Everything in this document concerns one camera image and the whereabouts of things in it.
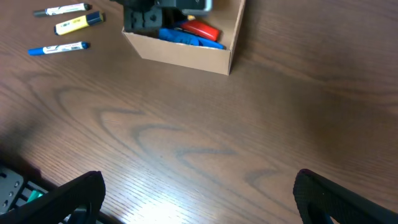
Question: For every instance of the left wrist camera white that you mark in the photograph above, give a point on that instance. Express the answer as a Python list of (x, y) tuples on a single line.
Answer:
[(199, 12)]

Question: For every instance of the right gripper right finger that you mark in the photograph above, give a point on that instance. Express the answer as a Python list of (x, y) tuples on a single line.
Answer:
[(321, 201)]

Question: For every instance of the yellow highlighter with dark cap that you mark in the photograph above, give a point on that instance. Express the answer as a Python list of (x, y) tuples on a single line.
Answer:
[(78, 23)]

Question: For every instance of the blue capped white marker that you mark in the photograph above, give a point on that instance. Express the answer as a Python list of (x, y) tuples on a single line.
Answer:
[(59, 48)]

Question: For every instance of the brown cardboard box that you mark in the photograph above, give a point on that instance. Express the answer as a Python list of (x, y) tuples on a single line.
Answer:
[(226, 16)]

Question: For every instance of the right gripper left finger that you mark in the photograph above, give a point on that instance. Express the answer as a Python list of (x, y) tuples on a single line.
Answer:
[(80, 199)]

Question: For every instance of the red stapler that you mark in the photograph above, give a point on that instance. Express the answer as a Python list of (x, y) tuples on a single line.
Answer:
[(201, 29)]

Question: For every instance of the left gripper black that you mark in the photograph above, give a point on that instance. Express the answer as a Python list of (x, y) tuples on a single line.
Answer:
[(142, 16)]

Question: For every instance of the black capped white marker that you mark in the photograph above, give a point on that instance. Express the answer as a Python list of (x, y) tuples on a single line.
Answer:
[(53, 11)]

